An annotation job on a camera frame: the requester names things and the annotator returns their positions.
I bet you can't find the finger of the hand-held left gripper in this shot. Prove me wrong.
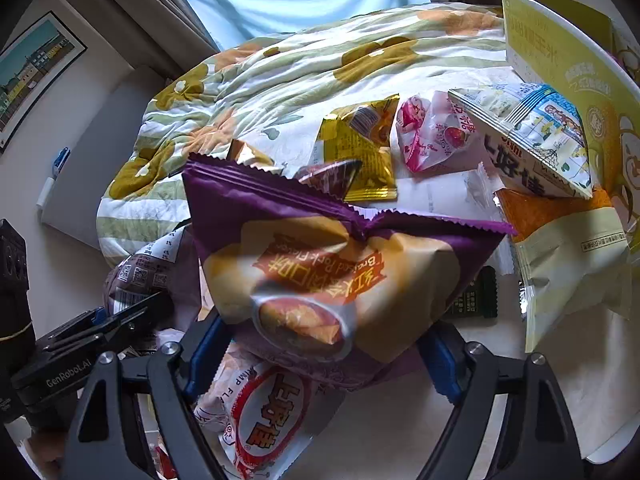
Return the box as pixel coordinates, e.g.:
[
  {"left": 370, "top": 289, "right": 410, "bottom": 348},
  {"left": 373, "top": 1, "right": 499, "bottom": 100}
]
[
  {"left": 34, "top": 306, "right": 110, "bottom": 357},
  {"left": 102, "top": 291, "right": 175, "bottom": 347}
]

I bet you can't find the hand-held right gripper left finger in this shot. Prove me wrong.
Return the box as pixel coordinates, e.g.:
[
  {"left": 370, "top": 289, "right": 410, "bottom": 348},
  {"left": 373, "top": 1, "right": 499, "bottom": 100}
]
[{"left": 62, "top": 310, "right": 233, "bottom": 480}]

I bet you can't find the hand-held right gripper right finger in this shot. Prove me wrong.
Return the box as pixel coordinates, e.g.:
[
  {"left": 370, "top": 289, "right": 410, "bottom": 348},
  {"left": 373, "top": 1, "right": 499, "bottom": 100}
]
[{"left": 417, "top": 322, "right": 586, "bottom": 480}]

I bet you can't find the red white snack bag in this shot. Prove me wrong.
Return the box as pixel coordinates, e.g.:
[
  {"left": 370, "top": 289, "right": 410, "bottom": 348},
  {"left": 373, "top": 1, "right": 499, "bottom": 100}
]
[{"left": 192, "top": 355, "right": 346, "bottom": 480}]

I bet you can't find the purple snack bag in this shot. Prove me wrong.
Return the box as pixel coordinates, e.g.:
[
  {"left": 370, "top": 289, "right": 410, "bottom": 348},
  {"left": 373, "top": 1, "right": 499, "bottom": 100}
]
[{"left": 181, "top": 152, "right": 518, "bottom": 391}]

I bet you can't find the pink candy packet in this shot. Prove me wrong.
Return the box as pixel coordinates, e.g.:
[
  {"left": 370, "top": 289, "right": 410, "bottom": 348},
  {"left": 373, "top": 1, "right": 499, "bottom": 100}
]
[{"left": 395, "top": 91, "right": 481, "bottom": 175}]

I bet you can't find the white blue snack bag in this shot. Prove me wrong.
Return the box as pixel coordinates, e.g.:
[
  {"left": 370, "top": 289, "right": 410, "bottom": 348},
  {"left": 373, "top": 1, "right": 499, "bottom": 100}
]
[{"left": 447, "top": 82, "right": 596, "bottom": 200}]

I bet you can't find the yellow green cardboard box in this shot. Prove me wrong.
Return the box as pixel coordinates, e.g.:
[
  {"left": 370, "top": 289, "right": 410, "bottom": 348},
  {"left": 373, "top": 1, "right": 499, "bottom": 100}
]
[{"left": 496, "top": 0, "right": 640, "bottom": 241}]

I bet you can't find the dark brown snack bag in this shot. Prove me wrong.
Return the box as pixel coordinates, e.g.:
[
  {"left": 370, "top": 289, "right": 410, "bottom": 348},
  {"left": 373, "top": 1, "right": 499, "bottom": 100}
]
[{"left": 102, "top": 225, "right": 201, "bottom": 321}]

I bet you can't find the dark green packet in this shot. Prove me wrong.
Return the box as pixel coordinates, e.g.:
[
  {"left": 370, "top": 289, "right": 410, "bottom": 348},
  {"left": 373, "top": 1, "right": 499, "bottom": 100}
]
[{"left": 440, "top": 266, "right": 499, "bottom": 320}]

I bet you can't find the grey panel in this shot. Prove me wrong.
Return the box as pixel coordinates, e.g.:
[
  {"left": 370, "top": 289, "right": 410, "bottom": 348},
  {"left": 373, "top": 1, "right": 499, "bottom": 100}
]
[{"left": 40, "top": 65, "right": 171, "bottom": 251}]

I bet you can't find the orange cream snack bag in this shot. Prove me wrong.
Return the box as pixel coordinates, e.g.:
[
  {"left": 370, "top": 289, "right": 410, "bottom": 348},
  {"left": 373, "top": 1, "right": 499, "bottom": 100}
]
[{"left": 492, "top": 187, "right": 633, "bottom": 351}]

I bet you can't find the clear plastic packet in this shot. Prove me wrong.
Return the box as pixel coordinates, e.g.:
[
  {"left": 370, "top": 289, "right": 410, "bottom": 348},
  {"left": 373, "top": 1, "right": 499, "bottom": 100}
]
[{"left": 400, "top": 162, "right": 516, "bottom": 231}]

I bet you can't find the small brown gold packet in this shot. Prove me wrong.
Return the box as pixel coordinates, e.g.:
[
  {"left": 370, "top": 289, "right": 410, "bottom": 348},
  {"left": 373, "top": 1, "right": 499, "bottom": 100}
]
[{"left": 227, "top": 139, "right": 276, "bottom": 168}]

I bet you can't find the dark triangular packet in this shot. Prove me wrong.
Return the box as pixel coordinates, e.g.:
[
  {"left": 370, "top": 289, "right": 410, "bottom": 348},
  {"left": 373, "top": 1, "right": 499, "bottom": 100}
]
[{"left": 292, "top": 159, "right": 363, "bottom": 201}]

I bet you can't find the gold snack packet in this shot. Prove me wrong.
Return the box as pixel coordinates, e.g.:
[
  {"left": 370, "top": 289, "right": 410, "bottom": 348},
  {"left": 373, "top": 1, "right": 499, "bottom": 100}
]
[{"left": 316, "top": 94, "right": 401, "bottom": 203}]

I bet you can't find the floral striped blanket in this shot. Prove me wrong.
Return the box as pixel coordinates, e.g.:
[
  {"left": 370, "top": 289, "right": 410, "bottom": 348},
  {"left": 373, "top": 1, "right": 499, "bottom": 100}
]
[{"left": 97, "top": 2, "right": 511, "bottom": 271}]

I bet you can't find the framed wall picture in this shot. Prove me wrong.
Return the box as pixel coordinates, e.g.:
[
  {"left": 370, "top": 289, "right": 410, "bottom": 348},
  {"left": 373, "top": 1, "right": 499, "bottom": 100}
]
[{"left": 0, "top": 10, "right": 88, "bottom": 156}]

